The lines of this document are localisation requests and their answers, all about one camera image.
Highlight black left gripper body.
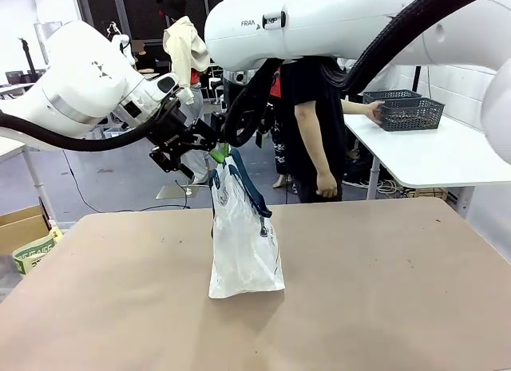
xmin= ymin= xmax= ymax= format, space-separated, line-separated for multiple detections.
xmin=146 ymin=105 xmax=196 ymax=156

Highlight white translucent shopping bag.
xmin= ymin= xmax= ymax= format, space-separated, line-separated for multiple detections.
xmin=207 ymin=147 xmax=287 ymax=300

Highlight dark grey plastic basket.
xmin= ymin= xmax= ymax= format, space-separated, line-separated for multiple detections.
xmin=362 ymin=89 xmax=422 ymax=107
xmin=377 ymin=97 xmax=446 ymax=132

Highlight person right forearm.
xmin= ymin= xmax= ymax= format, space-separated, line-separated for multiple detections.
xmin=295 ymin=103 xmax=335 ymax=176

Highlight person left forearm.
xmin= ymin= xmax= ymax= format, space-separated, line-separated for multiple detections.
xmin=341 ymin=99 xmax=370 ymax=116

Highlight person right hand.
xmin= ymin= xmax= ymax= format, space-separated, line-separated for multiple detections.
xmin=315 ymin=172 xmax=339 ymax=199

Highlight person left hand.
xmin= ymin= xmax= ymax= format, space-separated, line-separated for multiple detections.
xmin=365 ymin=101 xmax=386 ymax=123

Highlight metal floor plate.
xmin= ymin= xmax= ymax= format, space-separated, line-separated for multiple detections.
xmin=156 ymin=184 xmax=203 ymax=199

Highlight person in patterned black pants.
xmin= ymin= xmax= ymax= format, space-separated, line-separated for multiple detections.
xmin=255 ymin=67 xmax=299 ymax=193

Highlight person in cream jacket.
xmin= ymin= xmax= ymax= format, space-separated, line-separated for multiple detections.
xmin=155 ymin=0 xmax=212 ymax=185

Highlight small white background robot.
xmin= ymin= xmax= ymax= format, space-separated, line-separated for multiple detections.
xmin=105 ymin=22 xmax=137 ymax=67

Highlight person in black shirt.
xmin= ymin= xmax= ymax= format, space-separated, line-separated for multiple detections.
xmin=275 ymin=55 xmax=349 ymax=204

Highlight white table with slanted leg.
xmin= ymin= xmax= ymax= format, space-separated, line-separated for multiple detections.
xmin=0 ymin=136 xmax=55 ymax=223

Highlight black desk equipment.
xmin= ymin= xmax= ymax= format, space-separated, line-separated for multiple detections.
xmin=4 ymin=69 xmax=47 ymax=85

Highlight green printed carton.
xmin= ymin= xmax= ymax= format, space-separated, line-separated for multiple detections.
xmin=11 ymin=227 xmax=64 ymax=276

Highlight brown cardboard box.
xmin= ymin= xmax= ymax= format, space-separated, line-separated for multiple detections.
xmin=0 ymin=205 xmax=51 ymax=256

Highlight grey standing board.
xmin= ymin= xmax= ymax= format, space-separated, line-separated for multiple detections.
xmin=34 ymin=22 xmax=61 ymax=65

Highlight black tripod stand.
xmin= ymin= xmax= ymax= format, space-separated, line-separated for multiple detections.
xmin=18 ymin=37 xmax=38 ymax=85

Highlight white side table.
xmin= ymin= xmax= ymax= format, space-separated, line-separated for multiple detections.
xmin=342 ymin=103 xmax=511 ymax=200

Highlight wooden pallet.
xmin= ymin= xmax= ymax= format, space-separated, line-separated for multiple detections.
xmin=410 ymin=187 xmax=449 ymax=199

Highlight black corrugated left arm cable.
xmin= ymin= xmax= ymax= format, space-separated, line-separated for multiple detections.
xmin=0 ymin=109 xmax=160 ymax=152

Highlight thin black floor cable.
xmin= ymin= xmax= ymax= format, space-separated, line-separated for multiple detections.
xmin=61 ymin=149 xmax=188 ymax=215

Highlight white cables under table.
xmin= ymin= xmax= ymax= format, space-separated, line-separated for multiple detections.
xmin=343 ymin=178 xmax=409 ymax=197

